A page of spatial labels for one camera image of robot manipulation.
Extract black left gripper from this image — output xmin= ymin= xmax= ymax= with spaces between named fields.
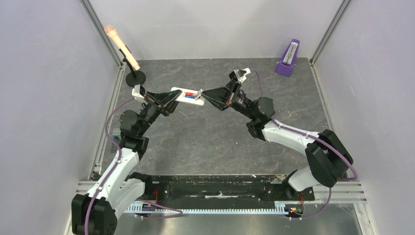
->
xmin=138 ymin=90 xmax=184 ymax=136

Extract white remote control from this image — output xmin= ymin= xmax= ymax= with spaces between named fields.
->
xmin=171 ymin=87 xmax=205 ymax=106

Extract white battery cover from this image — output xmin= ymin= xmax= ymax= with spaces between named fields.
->
xmin=195 ymin=89 xmax=203 ymax=99

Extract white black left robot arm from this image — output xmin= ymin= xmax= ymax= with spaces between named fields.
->
xmin=71 ymin=85 xmax=182 ymax=235

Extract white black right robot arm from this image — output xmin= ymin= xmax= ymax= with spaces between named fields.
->
xmin=201 ymin=80 xmax=357 ymax=200

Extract black microphone stand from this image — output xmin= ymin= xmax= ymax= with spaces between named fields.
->
xmin=119 ymin=49 xmax=146 ymax=88

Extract blue grey toy blocks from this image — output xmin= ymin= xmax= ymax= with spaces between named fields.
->
xmin=112 ymin=128 xmax=121 ymax=141

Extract purple metronome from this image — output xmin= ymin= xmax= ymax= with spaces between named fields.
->
xmin=275 ymin=39 xmax=300 ymax=77

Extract pink microphone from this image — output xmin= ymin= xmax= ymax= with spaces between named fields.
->
xmin=104 ymin=25 xmax=140 ymax=71

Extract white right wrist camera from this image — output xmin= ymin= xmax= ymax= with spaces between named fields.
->
xmin=229 ymin=68 xmax=251 ymax=85

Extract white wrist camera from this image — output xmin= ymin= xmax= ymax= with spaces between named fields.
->
xmin=132 ymin=85 xmax=146 ymax=103
xmin=229 ymin=68 xmax=251 ymax=85

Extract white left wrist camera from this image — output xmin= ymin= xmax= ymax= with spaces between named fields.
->
xmin=132 ymin=85 xmax=146 ymax=103

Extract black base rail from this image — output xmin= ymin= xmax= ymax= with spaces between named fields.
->
xmin=126 ymin=172 xmax=315 ymax=209

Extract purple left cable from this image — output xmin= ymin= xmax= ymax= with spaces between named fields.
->
xmin=84 ymin=98 xmax=184 ymax=235

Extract white toothed cable strip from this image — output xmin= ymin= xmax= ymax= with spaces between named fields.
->
xmin=125 ymin=201 xmax=289 ymax=215

